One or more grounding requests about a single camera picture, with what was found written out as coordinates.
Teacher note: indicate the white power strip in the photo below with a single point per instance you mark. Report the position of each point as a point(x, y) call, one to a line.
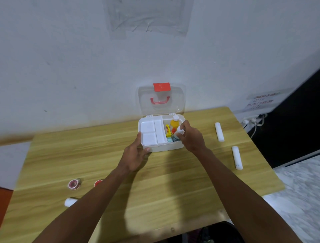
point(252, 119)

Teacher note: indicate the white compartment tray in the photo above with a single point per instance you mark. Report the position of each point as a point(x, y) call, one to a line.
point(150, 130)

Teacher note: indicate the yellow medicine carton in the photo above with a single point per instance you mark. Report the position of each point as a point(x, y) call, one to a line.
point(168, 130)

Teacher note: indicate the white gauze roll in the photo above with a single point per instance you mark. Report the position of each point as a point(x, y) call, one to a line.
point(219, 132)
point(237, 157)
point(70, 202)

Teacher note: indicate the red tape roll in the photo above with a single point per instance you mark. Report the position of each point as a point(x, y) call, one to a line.
point(74, 184)
point(98, 183)

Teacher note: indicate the orange bottle with white cap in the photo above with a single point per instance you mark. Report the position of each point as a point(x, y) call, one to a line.
point(174, 122)

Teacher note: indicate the person's right thumb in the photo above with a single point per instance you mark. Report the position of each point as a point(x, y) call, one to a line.
point(179, 136)

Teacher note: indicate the person's right forearm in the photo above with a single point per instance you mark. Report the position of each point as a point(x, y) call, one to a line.
point(240, 197)

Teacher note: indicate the teal packet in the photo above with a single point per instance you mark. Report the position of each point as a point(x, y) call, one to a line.
point(170, 139)

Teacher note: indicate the person's right hand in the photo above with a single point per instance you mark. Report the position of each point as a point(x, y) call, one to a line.
point(192, 140)

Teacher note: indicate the paper wall sign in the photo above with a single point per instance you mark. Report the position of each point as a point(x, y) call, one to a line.
point(262, 100)

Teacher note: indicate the orange furniture piece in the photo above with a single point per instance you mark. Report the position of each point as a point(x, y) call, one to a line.
point(5, 205)

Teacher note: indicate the person's left forearm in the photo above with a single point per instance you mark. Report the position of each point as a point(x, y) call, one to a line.
point(85, 207)

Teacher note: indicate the small white bottle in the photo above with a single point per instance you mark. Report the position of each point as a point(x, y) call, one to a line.
point(179, 130)

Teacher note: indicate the white first aid box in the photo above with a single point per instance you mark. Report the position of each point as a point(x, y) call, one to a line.
point(162, 146)

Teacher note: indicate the person's left thumb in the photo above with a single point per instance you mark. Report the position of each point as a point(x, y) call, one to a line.
point(147, 150)

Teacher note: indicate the person's left hand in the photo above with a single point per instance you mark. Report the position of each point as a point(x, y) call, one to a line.
point(132, 157)

